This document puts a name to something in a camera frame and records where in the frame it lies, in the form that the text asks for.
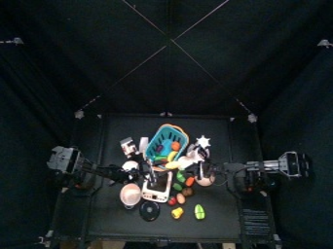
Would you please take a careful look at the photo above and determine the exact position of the yellow toy corn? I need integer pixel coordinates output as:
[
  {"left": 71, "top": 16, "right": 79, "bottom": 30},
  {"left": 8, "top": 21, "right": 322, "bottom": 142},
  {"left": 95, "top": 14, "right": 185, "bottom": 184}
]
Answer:
[{"left": 165, "top": 160, "right": 182, "bottom": 170}]

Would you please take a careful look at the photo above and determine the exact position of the white toy scale black screen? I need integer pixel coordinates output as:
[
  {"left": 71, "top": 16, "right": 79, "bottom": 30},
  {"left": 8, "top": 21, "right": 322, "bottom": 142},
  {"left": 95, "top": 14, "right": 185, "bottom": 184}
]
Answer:
[{"left": 141, "top": 169, "right": 174, "bottom": 204}]

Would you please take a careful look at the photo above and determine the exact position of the teal basket with orange rim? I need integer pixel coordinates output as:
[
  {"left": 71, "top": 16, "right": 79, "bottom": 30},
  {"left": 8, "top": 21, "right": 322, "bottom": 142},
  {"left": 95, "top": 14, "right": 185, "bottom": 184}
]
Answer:
[{"left": 143, "top": 124, "right": 190, "bottom": 163}]

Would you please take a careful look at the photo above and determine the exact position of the pink toy bowl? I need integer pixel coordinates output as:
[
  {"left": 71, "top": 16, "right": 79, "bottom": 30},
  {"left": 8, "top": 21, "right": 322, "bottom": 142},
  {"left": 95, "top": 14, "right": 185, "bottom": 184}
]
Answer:
[{"left": 194, "top": 173, "right": 217, "bottom": 188}]

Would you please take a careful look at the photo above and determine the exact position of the small white round plate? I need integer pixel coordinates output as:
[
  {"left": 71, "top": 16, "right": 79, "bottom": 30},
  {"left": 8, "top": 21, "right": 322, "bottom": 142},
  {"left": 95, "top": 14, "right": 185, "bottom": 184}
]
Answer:
[{"left": 121, "top": 160, "right": 141, "bottom": 173}]

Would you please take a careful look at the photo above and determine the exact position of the pale pink toy dish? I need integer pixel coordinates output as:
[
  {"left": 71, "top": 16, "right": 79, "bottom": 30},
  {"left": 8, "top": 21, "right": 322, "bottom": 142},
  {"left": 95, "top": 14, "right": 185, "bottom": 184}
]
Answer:
[{"left": 189, "top": 144, "right": 213, "bottom": 162}]

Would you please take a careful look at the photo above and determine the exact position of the white brown toy box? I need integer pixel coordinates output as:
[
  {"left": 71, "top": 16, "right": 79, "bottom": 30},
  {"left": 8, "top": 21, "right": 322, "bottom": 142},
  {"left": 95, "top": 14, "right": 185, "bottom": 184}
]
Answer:
[{"left": 119, "top": 136, "right": 139, "bottom": 159}]

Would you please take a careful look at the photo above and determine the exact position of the white star-shaped toy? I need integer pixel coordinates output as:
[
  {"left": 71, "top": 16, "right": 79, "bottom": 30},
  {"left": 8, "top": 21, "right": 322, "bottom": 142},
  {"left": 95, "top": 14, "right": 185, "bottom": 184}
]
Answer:
[{"left": 195, "top": 134, "right": 213, "bottom": 149}]

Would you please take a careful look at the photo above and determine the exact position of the black round lid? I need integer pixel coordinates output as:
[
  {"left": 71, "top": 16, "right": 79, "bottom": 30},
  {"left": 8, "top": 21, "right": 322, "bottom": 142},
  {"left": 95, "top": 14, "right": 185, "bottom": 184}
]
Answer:
[{"left": 138, "top": 200, "right": 162, "bottom": 223}]

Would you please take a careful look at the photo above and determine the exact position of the bright green toy half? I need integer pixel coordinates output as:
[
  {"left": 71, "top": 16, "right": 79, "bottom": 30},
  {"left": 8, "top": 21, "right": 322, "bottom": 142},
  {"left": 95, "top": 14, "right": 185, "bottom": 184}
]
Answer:
[{"left": 194, "top": 203, "right": 207, "bottom": 221}]

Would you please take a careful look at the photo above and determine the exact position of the yellow toy pepper piece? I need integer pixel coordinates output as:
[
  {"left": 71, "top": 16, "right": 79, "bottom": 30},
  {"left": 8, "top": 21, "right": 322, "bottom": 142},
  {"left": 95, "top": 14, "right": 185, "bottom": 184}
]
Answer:
[{"left": 170, "top": 207, "right": 185, "bottom": 220}]

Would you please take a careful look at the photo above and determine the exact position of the thin diagonal cord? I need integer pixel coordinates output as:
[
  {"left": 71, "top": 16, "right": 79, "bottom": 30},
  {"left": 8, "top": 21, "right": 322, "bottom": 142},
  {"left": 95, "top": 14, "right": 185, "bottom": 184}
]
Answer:
[
  {"left": 79, "top": 0, "right": 230, "bottom": 112},
  {"left": 119, "top": 0, "right": 254, "bottom": 117}
]

